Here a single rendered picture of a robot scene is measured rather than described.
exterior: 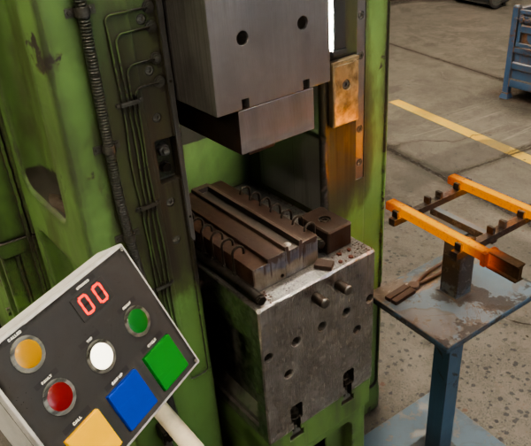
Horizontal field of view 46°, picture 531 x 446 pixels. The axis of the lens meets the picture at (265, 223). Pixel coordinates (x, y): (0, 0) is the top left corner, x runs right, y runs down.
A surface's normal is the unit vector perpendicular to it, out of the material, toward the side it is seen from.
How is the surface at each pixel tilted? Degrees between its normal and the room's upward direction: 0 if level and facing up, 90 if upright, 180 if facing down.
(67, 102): 90
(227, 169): 90
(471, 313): 0
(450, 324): 0
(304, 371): 90
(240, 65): 90
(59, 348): 60
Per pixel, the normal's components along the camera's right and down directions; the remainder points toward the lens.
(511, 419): -0.07, -0.86
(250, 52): 0.61, 0.37
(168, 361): 0.73, -0.27
